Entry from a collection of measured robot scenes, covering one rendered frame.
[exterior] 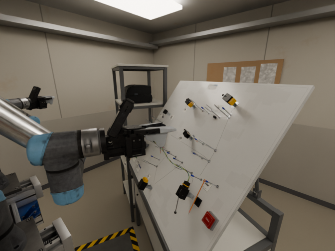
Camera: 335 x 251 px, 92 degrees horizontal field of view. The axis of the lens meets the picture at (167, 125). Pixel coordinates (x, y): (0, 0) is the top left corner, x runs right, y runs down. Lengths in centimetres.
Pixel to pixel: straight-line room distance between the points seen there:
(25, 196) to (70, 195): 79
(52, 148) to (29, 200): 88
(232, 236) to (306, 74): 224
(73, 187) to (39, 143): 14
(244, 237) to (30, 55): 307
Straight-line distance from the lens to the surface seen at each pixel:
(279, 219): 120
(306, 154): 301
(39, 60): 302
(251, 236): 129
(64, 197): 52
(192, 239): 95
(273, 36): 294
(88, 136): 45
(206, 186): 93
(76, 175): 50
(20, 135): 60
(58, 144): 45
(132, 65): 165
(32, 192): 129
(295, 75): 284
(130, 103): 45
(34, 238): 87
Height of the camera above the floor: 173
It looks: 17 degrees down
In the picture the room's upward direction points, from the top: straight up
